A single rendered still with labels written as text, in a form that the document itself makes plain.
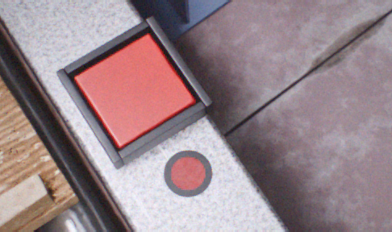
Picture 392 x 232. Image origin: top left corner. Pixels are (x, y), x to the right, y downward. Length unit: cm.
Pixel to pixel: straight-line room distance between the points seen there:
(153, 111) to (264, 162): 97
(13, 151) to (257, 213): 16
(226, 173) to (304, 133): 99
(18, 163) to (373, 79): 111
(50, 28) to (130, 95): 8
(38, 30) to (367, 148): 102
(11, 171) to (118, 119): 8
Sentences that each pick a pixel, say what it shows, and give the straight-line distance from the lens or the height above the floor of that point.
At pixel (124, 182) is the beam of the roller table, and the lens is 53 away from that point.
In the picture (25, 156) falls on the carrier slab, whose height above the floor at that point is 94.
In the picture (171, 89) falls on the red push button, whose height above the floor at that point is 93.
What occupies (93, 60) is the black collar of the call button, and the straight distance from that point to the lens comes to 55.
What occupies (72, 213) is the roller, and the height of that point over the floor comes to 92.
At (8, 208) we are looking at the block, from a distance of 49.
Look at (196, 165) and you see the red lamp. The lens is 53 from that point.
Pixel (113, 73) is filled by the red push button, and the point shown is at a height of 93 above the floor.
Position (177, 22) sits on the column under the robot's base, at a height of 1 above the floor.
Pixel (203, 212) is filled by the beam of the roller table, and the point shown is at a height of 91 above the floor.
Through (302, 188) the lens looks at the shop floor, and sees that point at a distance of 148.
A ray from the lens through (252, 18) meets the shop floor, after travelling 159.
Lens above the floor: 143
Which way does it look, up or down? 70 degrees down
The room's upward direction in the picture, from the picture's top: 3 degrees counter-clockwise
